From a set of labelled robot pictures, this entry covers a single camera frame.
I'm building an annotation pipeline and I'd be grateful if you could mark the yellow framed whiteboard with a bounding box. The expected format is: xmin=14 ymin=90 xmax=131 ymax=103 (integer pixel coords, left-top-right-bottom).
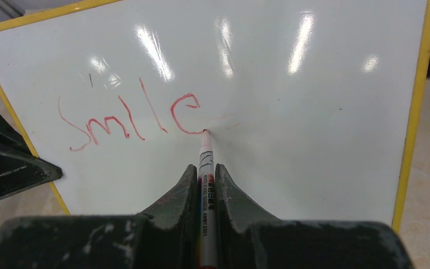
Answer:
xmin=0 ymin=1 xmax=430 ymax=230

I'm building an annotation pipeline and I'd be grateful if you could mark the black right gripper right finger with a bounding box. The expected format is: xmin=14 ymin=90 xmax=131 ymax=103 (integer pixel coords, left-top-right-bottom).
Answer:
xmin=215 ymin=164 xmax=414 ymax=268

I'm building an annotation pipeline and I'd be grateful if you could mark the white red capped marker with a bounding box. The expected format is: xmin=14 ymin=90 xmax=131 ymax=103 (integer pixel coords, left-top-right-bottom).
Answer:
xmin=198 ymin=130 xmax=218 ymax=268

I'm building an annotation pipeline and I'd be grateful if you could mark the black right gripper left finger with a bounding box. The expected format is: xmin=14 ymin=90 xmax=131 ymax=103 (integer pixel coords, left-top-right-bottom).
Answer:
xmin=0 ymin=165 xmax=197 ymax=268

